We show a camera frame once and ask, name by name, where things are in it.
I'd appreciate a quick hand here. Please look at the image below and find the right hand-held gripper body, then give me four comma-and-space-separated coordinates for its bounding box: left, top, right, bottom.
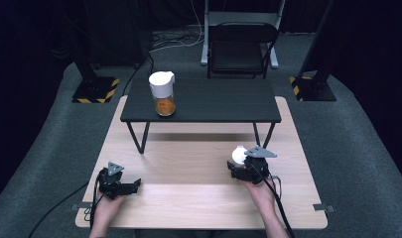
243, 145, 278, 185

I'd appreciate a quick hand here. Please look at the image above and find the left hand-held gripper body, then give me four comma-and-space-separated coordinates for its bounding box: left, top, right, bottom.
97, 161, 127, 200

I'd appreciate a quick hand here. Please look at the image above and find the pale spice jar white lid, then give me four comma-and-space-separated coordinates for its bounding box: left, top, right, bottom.
230, 145, 250, 167

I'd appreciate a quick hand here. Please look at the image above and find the black slatted shelf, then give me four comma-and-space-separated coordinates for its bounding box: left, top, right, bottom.
119, 77, 283, 157

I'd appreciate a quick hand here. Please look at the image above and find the orange spice jar white lid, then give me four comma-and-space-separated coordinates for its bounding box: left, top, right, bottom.
148, 70, 177, 117

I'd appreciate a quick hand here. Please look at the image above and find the person's left hand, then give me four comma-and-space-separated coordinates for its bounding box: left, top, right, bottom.
94, 192, 127, 220

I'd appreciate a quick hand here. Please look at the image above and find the person's right hand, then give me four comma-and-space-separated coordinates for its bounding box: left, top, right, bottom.
243, 178, 278, 213

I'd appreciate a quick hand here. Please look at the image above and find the person's dark clothing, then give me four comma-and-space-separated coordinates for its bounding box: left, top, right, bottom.
134, 229, 269, 238

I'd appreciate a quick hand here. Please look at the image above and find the black stand striped base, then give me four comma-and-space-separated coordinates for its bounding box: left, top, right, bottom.
289, 0, 337, 102
67, 0, 121, 104

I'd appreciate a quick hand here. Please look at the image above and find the black folding chair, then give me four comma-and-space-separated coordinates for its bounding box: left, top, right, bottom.
206, 21, 279, 80

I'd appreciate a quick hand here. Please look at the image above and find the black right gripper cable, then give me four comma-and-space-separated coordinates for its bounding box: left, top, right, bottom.
252, 163, 296, 238

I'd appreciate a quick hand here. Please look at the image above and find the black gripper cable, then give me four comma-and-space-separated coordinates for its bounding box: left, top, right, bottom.
252, 163, 296, 238
27, 173, 105, 238

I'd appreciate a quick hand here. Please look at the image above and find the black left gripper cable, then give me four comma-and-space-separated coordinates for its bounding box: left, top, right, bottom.
27, 173, 105, 238

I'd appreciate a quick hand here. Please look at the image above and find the black floor cable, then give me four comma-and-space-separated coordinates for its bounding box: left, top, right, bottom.
121, 52, 165, 97

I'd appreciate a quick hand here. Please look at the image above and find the tangle of floor cables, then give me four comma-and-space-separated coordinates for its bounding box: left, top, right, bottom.
150, 0, 206, 54

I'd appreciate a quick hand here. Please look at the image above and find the white metal stand frame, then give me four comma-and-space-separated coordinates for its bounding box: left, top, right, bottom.
201, 0, 287, 70

